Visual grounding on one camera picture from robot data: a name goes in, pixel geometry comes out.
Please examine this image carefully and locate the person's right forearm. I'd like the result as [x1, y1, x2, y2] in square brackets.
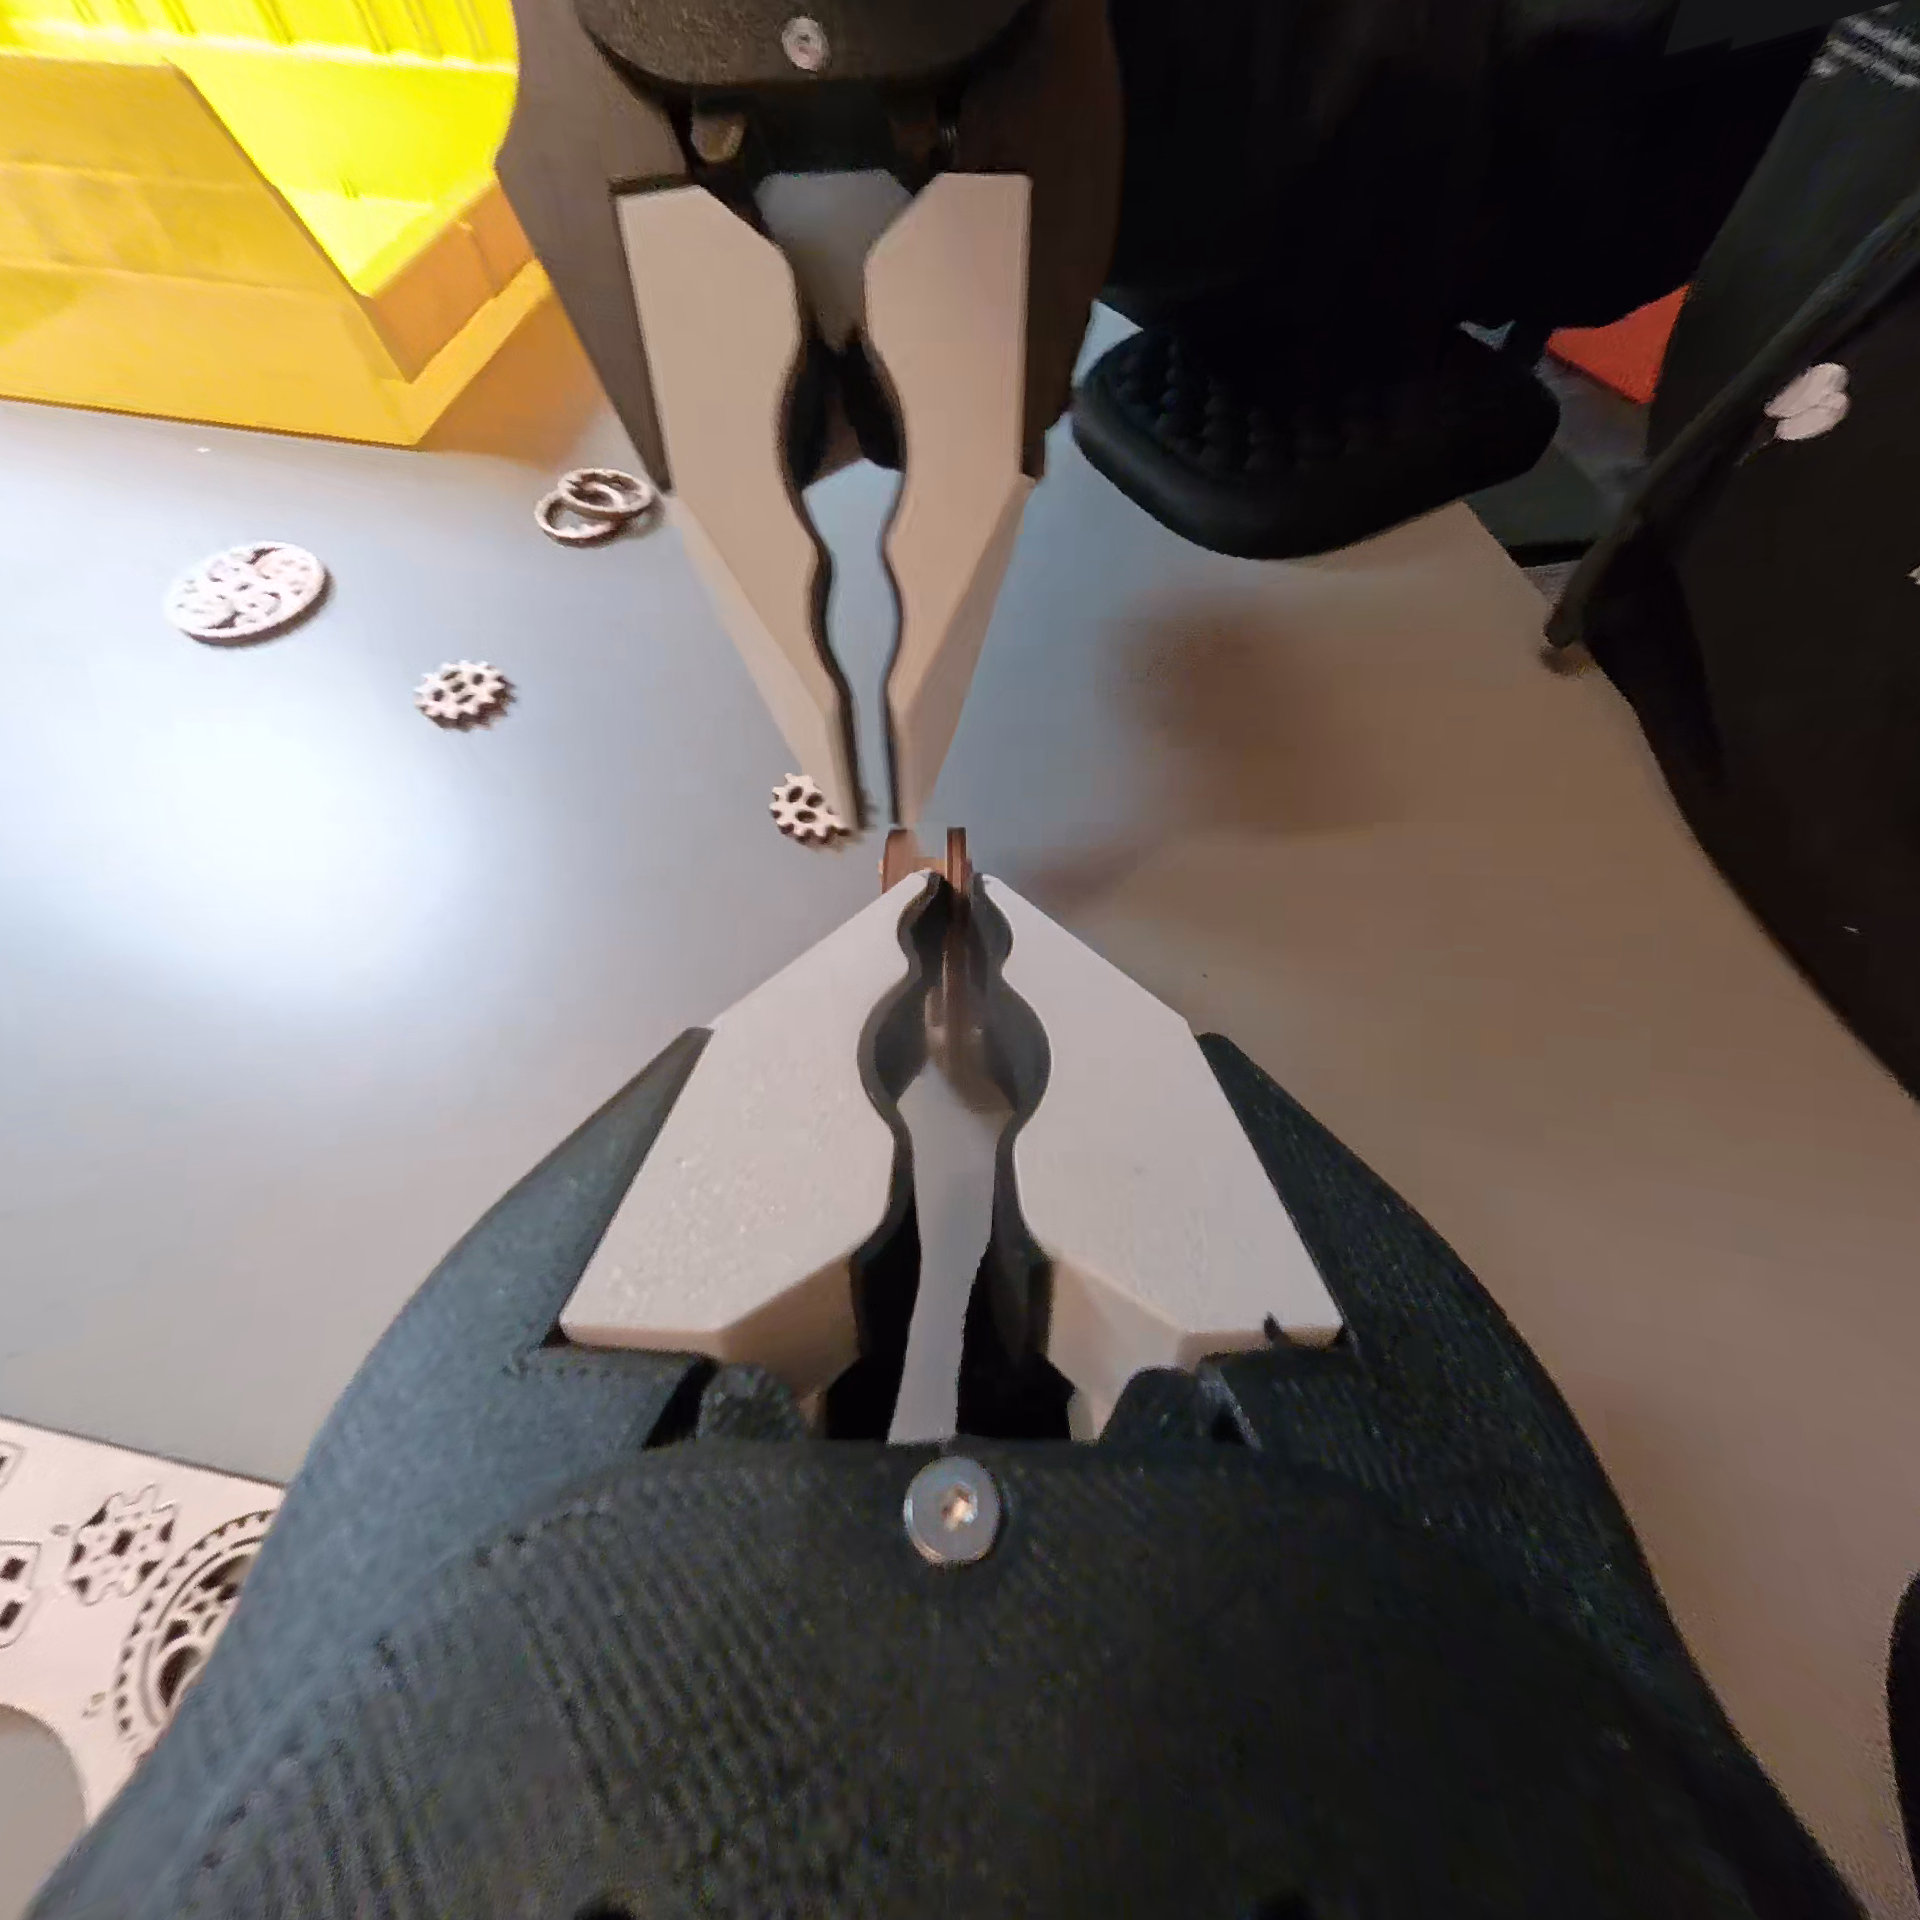
[1102, 0, 1821, 346]

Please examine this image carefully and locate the laser-cut wooden parts sheet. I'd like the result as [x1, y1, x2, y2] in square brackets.
[0, 1420, 291, 1882]

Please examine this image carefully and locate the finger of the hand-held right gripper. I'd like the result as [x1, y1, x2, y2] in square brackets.
[620, 182, 863, 837]
[863, 170, 1050, 824]

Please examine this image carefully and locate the wooden ring base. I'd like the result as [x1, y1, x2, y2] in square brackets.
[873, 824, 999, 1112]

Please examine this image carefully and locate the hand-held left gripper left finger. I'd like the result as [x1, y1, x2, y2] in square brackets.
[562, 872, 939, 1420]

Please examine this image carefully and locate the yellow plastic bin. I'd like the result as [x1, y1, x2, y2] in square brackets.
[0, 0, 551, 445]

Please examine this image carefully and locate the orange object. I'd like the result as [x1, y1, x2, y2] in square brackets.
[1544, 287, 1697, 401]

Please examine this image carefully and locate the swirl-cut wooden disc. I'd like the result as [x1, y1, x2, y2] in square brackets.
[165, 545, 326, 650]

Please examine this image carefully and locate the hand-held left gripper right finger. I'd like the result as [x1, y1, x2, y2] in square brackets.
[977, 872, 1339, 1425]

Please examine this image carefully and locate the black office chair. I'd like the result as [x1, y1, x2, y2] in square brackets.
[1072, 305, 1568, 564]

